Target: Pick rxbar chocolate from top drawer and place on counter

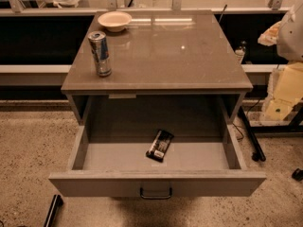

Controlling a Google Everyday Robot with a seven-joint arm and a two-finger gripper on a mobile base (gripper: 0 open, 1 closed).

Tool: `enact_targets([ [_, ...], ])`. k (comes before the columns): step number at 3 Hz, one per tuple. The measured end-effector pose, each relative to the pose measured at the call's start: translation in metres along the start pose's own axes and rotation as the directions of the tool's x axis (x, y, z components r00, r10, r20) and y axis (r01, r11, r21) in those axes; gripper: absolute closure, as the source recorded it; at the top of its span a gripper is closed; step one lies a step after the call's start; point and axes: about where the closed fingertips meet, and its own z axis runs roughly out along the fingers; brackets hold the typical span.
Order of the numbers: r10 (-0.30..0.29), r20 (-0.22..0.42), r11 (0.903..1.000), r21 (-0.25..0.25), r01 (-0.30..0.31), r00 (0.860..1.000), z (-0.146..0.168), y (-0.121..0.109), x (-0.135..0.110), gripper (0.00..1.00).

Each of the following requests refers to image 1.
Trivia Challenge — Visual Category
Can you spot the black caster wheel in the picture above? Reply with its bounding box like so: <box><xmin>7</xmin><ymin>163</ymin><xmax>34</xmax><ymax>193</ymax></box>
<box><xmin>292</xmin><ymin>168</ymin><xmax>303</xmax><ymax>181</ymax></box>

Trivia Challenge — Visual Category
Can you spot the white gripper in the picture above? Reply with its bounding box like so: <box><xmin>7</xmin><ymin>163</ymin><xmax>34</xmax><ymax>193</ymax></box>
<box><xmin>262</xmin><ymin>61</ymin><xmax>303</xmax><ymax>121</ymax></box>

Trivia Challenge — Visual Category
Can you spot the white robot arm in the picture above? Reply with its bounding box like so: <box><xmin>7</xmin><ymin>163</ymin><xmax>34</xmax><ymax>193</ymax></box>
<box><xmin>258</xmin><ymin>0</ymin><xmax>303</xmax><ymax>120</ymax></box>

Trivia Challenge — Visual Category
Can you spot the metal railing with posts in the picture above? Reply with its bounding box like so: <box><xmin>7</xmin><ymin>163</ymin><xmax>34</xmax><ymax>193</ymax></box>
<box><xmin>0</xmin><ymin>0</ymin><xmax>303</xmax><ymax>17</ymax></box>

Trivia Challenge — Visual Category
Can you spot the small spray bottle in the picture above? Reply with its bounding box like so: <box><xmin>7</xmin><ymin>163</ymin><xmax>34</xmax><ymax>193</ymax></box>
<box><xmin>235</xmin><ymin>41</ymin><xmax>247</xmax><ymax>63</ymax></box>

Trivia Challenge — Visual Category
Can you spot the white paper bowl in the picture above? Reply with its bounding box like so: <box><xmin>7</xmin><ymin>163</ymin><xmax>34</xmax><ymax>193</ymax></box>
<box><xmin>98</xmin><ymin>11</ymin><xmax>132</xmax><ymax>32</ymax></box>

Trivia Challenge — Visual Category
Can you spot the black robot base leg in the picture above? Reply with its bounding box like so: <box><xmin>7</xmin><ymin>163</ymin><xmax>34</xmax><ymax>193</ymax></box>
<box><xmin>238</xmin><ymin>108</ymin><xmax>266</xmax><ymax>162</ymax></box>

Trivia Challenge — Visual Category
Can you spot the open grey top drawer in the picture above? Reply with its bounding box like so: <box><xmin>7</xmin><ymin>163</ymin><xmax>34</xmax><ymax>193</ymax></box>
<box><xmin>49</xmin><ymin>96</ymin><xmax>266</xmax><ymax>197</ymax></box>

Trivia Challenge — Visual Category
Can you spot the black drawer handle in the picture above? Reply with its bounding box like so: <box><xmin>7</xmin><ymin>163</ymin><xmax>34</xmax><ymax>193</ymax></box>
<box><xmin>139</xmin><ymin>187</ymin><xmax>173</xmax><ymax>201</ymax></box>

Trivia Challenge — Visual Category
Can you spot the silver blue energy drink can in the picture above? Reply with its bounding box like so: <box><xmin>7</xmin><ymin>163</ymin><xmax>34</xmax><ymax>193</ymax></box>
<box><xmin>88</xmin><ymin>31</ymin><xmax>112</xmax><ymax>77</ymax></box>

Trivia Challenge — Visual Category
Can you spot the black bar on floor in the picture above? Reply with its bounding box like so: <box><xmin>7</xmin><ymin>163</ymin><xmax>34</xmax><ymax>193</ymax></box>
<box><xmin>44</xmin><ymin>195</ymin><xmax>63</xmax><ymax>227</ymax></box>

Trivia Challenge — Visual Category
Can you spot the black rxbar chocolate bar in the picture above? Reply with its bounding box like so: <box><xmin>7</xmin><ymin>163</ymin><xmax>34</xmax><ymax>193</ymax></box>
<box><xmin>146</xmin><ymin>130</ymin><xmax>174</xmax><ymax>162</ymax></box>

